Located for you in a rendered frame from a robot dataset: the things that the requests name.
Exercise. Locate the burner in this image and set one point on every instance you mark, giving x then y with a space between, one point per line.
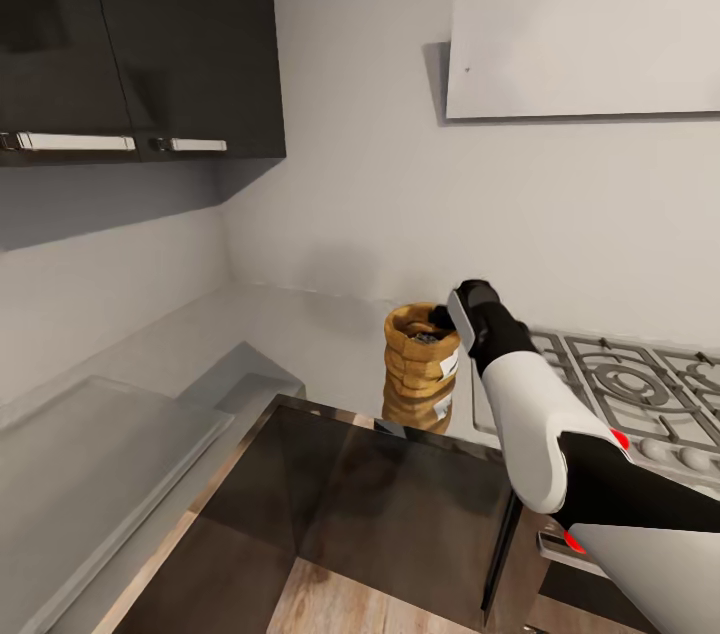
662 403

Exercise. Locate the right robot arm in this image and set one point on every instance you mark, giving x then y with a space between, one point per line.
656 539

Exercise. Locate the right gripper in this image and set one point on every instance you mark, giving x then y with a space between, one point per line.
440 318

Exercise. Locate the oven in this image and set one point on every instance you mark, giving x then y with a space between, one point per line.
543 582

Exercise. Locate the drop in sink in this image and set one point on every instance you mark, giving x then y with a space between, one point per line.
79 475

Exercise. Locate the popcorn bag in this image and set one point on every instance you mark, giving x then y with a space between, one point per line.
418 369

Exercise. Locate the cabinet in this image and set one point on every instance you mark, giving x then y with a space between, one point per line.
104 82

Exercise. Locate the range hood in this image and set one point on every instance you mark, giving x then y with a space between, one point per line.
573 57

